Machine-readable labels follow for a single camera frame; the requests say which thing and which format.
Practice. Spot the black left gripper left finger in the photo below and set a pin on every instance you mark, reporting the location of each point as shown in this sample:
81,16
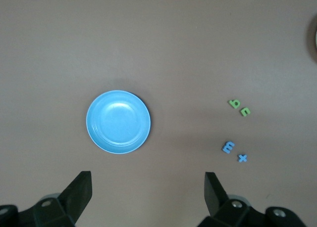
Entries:
62,212

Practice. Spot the brown table cover mat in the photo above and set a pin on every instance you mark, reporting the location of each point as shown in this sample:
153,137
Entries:
74,51

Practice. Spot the green letter u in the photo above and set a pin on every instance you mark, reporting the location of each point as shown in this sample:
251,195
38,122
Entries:
245,112

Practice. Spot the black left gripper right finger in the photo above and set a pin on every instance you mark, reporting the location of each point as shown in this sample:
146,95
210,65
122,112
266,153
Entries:
223,212

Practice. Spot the blue plate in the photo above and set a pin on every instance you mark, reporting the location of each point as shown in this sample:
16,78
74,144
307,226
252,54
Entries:
119,122

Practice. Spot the beige plate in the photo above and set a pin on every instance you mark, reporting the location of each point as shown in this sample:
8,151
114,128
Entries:
316,39

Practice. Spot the blue letter m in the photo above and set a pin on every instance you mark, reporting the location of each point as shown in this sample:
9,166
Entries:
228,147

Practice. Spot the green letter q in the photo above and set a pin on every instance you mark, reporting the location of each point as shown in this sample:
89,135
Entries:
233,104

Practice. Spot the blue letter x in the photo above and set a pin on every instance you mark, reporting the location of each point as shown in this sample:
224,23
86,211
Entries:
242,158

